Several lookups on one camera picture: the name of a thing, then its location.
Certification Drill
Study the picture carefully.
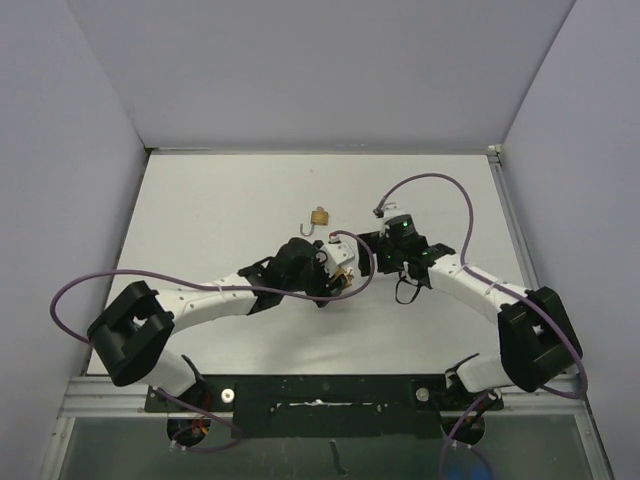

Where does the large brass padlock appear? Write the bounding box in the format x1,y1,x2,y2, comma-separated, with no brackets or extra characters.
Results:
332,267,354,292

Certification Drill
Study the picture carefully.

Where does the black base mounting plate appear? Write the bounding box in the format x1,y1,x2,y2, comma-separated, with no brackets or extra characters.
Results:
144,374,504,447

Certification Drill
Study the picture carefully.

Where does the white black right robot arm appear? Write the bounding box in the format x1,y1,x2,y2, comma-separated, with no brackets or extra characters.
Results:
358,214,583,409

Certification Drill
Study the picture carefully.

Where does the aluminium frame rail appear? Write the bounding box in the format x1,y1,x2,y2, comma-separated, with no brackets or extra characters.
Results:
489,149,584,392
41,375,613,479

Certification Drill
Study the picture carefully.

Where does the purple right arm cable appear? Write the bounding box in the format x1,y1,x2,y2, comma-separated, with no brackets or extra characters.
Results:
377,172,587,480

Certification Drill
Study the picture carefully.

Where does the aluminium right frame rail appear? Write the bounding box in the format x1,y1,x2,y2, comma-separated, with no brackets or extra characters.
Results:
489,149,584,392

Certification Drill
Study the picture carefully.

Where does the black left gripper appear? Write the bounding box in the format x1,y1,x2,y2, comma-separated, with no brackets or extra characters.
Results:
283,243,345,305

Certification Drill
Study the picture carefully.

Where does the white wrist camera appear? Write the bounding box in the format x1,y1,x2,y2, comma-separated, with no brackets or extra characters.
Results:
373,202,406,237
320,236,356,275

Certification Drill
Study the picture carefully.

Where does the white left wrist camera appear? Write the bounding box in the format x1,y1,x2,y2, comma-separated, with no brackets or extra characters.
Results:
320,236,356,275

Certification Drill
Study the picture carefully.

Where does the aluminium front frame rail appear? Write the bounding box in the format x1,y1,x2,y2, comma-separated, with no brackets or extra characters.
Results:
41,375,613,479

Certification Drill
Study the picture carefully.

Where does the small brass padlock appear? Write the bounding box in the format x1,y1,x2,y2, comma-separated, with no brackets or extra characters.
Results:
299,206,329,237

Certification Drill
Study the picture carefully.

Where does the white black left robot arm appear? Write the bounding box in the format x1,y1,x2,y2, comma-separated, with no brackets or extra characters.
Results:
87,237,355,411

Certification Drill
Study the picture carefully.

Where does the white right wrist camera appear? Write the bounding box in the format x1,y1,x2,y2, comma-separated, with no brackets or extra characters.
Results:
373,202,406,237

